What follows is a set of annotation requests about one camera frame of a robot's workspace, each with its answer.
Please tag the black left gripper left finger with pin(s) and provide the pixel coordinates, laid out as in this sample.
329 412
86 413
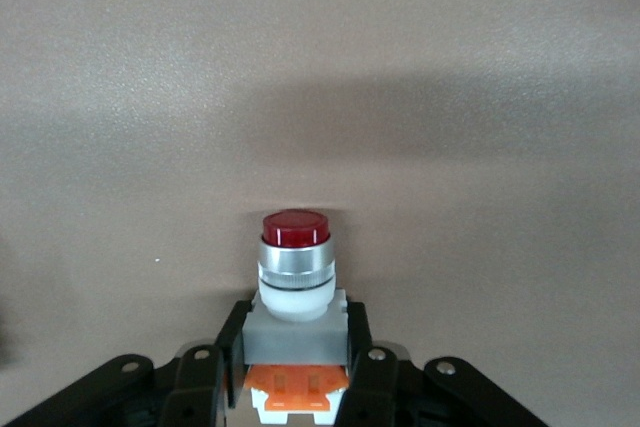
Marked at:
195 387

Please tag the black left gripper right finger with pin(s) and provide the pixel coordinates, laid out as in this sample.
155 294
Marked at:
380 387

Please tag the red cap push button switch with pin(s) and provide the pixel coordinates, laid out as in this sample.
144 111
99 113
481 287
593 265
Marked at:
295 292

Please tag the brown table cover mat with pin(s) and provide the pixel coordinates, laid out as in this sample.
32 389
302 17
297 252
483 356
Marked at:
320 72

